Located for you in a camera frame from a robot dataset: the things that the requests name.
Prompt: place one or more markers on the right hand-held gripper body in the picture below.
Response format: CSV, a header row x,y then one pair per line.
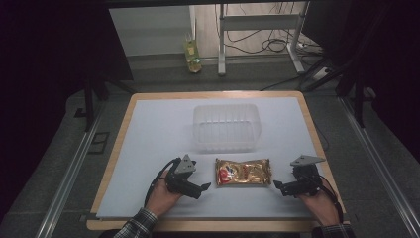
x,y
305,178

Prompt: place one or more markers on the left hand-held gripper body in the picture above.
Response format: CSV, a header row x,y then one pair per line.
x,y
181,177

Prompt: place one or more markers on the person's left hand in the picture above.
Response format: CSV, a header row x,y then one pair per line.
x,y
162,200

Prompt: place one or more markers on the person's right hand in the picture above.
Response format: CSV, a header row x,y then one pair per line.
x,y
321,205

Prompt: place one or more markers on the wooden table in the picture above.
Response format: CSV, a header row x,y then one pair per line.
x,y
211,225

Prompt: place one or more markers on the gold snack packet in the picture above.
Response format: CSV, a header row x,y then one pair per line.
x,y
243,172

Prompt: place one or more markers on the white table mat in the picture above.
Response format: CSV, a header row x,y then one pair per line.
x,y
148,139

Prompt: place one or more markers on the clear plastic container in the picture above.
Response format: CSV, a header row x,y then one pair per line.
x,y
226,129

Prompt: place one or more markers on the black floor plate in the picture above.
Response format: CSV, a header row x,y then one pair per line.
x,y
99,142

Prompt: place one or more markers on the black metal stand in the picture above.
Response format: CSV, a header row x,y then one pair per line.
x,y
358,99
89,105

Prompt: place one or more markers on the white power strip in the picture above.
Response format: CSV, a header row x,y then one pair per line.
x,y
320,74

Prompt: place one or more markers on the yellow drink bottle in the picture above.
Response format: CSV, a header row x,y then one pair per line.
x,y
192,56

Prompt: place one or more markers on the dark curtain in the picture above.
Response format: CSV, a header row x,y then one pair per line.
x,y
49,82
389,66

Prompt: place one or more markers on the white board panel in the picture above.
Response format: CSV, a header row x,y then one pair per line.
x,y
148,29

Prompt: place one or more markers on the aluminium floor rail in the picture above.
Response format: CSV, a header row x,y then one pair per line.
x,y
71,178
379,165

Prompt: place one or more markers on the white metal desk frame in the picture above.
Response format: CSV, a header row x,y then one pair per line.
x,y
223,39

